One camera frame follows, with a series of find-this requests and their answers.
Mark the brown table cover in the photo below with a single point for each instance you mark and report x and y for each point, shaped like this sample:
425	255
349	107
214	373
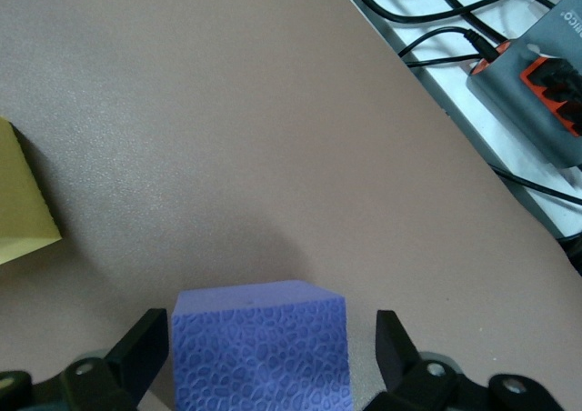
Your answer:
204	111

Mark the yellow foam block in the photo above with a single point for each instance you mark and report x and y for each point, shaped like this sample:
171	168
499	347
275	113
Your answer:
20	202

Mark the purple foam block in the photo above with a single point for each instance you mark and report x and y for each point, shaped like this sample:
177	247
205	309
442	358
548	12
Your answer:
259	352

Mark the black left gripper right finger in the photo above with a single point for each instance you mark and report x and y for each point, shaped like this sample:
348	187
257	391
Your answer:
423	388

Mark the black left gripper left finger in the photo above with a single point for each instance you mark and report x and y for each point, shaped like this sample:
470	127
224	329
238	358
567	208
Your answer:
91	383

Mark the grey orange USB hub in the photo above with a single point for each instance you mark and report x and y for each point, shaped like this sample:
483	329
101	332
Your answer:
514	88

